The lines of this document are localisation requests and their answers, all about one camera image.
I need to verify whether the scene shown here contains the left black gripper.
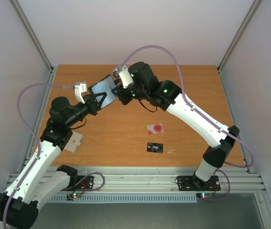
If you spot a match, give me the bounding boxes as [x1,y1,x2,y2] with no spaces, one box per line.
[66,92,107,127]

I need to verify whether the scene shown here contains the black leather card holder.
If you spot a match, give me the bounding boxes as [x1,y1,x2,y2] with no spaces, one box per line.
[88,74,117,109]

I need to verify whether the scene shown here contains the red white credit card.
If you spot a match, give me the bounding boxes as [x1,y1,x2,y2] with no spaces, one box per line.
[147,124,164,135]

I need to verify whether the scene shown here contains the black VIP credit card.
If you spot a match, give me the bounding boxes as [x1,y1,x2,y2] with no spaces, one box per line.
[147,142,163,153]

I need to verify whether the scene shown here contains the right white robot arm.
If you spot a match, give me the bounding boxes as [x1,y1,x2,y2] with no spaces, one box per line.
[112,62,240,190]

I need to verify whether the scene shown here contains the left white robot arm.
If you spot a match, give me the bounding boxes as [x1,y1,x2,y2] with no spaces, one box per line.
[0,92,107,229]

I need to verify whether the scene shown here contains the grey card holder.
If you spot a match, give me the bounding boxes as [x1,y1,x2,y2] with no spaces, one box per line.
[64,131,84,153]

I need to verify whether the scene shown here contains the left circuit board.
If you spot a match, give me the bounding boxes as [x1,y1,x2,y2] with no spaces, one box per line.
[66,192,82,201]

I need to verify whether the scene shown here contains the circuit board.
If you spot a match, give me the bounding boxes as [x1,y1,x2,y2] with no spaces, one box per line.
[197,192,214,199]
[66,192,82,201]

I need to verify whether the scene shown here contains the right circuit board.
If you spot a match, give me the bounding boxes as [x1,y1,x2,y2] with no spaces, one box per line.
[197,192,214,199]

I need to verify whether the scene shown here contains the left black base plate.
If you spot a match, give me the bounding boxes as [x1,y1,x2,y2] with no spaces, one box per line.
[72,176,94,191]

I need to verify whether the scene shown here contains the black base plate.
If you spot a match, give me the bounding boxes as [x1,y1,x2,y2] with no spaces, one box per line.
[72,176,94,191]
[174,176,221,191]

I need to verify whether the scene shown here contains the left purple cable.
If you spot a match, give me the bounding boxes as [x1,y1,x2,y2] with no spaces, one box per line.
[1,83,79,229]

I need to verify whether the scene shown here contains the purple cable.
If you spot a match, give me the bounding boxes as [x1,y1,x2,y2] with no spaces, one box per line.
[120,45,255,202]
[1,83,79,229]

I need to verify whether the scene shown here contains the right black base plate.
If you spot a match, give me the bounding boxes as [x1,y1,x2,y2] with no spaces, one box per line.
[174,176,221,191]

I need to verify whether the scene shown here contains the grey slotted cable duct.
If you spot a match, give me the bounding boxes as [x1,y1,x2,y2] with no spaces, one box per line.
[49,193,197,204]

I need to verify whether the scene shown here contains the left aluminium corner post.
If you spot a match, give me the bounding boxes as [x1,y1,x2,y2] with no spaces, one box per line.
[10,0,54,73]

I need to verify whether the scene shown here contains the aluminium corner post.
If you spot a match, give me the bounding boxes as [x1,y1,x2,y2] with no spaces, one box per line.
[10,0,54,73]
[217,0,262,74]

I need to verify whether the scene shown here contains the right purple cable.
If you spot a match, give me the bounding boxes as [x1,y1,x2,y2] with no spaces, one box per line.
[120,45,255,202]

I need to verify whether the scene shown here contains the aluminium frame rails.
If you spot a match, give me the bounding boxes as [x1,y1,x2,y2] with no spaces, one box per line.
[76,166,266,194]

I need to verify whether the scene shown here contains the right aluminium corner post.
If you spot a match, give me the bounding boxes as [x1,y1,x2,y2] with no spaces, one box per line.
[217,0,262,74]

